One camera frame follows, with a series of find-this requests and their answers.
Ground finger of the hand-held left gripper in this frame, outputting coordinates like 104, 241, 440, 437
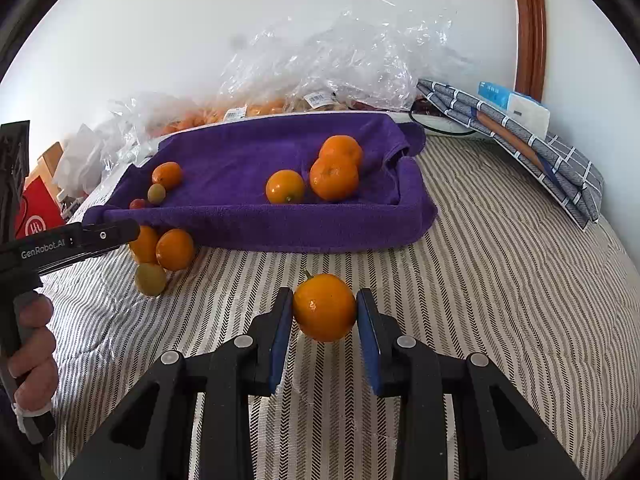
79, 219, 142, 260

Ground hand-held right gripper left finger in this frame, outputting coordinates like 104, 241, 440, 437
60, 287, 296, 480

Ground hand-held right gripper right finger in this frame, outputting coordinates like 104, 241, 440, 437
355, 287, 586, 480

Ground mandarin orange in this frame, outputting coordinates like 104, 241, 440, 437
265, 170, 306, 205
292, 269, 358, 343
128, 225, 161, 265
155, 228, 195, 272
309, 156, 360, 203
319, 135, 364, 167
151, 161, 184, 191

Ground purple towel-lined tray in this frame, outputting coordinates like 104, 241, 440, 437
82, 112, 440, 253

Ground clear bag of brown fruits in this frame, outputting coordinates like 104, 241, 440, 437
290, 87, 381, 113

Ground person's left hand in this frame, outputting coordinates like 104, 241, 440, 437
7, 294, 58, 413

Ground red paper bag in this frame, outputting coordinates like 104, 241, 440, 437
15, 180, 66, 240

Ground white plastic bag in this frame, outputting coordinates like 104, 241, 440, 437
52, 122, 108, 196

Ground small crumpled clear plastic bag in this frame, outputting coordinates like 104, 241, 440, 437
100, 92, 176, 171

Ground striped grey blanket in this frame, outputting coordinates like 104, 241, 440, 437
40, 130, 640, 480

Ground clear bag of oranges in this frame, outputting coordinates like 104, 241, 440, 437
150, 95, 301, 136

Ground grey checked cloth bag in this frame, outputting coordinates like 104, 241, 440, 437
416, 77, 605, 232

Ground blue tissue pack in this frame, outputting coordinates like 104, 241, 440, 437
476, 81, 516, 108

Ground small white box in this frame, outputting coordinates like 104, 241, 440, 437
505, 92, 551, 139

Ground large crumpled clear plastic bag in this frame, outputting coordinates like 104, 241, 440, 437
215, 0, 476, 113

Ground black cable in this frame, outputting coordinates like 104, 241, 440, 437
409, 102, 478, 137

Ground brown wooden door frame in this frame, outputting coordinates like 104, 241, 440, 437
509, 0, 547, 103

